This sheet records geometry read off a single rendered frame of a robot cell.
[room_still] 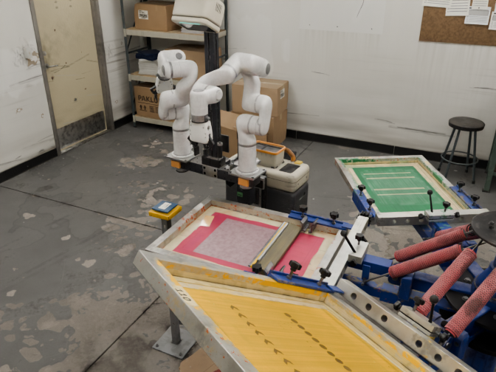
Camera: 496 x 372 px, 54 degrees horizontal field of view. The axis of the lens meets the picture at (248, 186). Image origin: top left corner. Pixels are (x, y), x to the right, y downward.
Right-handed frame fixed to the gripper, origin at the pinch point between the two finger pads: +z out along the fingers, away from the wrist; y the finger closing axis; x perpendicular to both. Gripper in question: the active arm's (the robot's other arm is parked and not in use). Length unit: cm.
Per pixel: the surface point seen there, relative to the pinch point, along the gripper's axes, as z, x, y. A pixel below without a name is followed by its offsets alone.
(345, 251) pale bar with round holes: 35, -8, -69
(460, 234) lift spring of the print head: 16, -16, -111
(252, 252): 43, 3, -29
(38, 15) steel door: -15, -185, 349
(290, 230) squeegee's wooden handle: 39, -18, -37
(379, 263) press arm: 35, -7, -85
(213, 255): 43.0, 13.4, -14.4
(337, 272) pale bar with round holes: 34, 8, -72
